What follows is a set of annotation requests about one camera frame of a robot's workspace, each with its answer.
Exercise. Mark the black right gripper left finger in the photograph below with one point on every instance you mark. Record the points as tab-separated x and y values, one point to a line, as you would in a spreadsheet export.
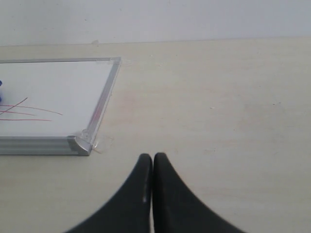
128	211

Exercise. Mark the white board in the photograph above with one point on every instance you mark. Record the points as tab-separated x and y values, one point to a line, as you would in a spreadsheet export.
50	104

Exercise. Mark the clear tape front right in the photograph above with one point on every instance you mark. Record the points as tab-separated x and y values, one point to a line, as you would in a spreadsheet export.
101	142

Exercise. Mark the blue cloth eraser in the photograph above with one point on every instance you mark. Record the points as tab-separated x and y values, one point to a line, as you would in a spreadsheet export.
1	98

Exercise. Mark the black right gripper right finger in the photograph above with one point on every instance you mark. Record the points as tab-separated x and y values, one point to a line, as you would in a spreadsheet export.
176	209

